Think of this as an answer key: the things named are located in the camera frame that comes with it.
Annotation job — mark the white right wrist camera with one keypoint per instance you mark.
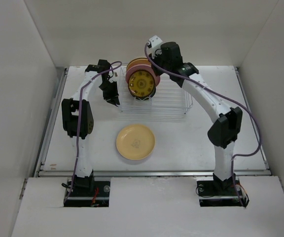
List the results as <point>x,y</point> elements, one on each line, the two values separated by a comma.
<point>155,42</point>

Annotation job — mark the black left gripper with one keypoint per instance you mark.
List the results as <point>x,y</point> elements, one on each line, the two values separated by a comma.
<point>113,95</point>

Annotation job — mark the yellow plastic plate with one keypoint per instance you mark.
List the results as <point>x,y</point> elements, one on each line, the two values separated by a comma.
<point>135,142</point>

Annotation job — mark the beige plastic plate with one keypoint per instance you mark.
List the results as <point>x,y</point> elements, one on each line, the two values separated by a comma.
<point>138,61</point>

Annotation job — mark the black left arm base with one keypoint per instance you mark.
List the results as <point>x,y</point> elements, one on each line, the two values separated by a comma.
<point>87,194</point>

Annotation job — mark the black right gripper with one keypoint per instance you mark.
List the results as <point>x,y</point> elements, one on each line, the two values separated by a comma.
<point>158,55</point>

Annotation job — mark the pink plastic plate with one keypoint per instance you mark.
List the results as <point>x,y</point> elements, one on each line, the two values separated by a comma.
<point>130,70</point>

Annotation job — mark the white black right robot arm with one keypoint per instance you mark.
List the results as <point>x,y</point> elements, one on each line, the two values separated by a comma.
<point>226,121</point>

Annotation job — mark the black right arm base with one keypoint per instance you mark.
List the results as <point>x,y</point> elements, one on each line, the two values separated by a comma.
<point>210,196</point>

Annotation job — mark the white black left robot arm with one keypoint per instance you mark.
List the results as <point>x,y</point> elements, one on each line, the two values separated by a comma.
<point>77,115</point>

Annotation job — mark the aluminium table frame rail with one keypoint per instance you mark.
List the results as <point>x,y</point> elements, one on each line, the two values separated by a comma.
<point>182,147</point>

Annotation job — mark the brown yellow patterned plate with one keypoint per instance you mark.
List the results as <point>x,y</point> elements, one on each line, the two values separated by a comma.
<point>141,85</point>

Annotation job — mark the white wire dish rack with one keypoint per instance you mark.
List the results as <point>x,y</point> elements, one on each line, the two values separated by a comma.
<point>169,99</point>

